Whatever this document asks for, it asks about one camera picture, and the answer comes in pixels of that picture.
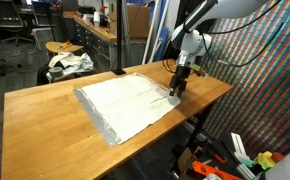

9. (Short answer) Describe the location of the small round wooden table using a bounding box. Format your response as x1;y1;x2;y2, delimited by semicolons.
45;41;82;55

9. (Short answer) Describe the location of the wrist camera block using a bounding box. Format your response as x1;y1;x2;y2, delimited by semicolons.
190;64;208;78

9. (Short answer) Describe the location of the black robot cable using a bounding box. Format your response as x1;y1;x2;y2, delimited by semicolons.
161;0;290;74

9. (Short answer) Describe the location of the white towel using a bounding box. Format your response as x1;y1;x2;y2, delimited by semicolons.
82;73;181;144

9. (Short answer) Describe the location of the wooden workbench with drawers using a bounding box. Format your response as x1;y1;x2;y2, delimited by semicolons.
74;17;145;73

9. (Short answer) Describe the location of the silver tape strip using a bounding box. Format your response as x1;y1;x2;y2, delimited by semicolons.
73;88;121;146

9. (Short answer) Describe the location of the black office chair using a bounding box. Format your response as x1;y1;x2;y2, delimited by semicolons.
0;0;33;46

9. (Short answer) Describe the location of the black camera stand pole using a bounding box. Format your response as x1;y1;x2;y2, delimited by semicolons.
113;0;126;75

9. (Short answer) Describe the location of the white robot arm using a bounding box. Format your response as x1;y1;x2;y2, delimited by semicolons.
169;0;269;97

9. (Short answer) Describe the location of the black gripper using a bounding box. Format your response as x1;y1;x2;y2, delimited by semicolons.
169;66;189;98

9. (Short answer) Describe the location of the grey tape roll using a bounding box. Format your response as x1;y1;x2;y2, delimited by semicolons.
49;67;63;78

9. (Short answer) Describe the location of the crumpled white cloth pile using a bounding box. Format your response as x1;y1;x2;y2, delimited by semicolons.
47;52;94;78

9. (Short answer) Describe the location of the large cardboard box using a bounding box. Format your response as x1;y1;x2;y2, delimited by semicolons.
108;2;152;39

